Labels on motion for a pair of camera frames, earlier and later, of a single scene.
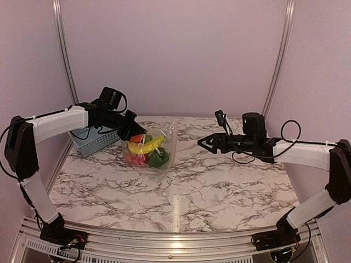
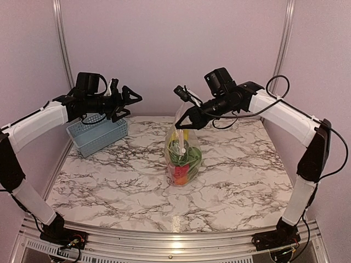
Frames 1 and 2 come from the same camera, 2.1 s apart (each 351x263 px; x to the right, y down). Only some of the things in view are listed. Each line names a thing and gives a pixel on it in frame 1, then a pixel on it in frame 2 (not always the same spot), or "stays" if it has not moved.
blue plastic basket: [91, 140] stays
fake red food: [138, 160] → [181, 170]
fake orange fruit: [136, 138] → [182, 180]
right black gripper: [216, 144] → [199, 120]
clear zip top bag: [151, 154] → [183, 155]
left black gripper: [133, 128] → [117, 103]
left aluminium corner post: [57, 10] stays
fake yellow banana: [136, 148] → [186, 133]
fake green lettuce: [148, 138] → [174, 151]
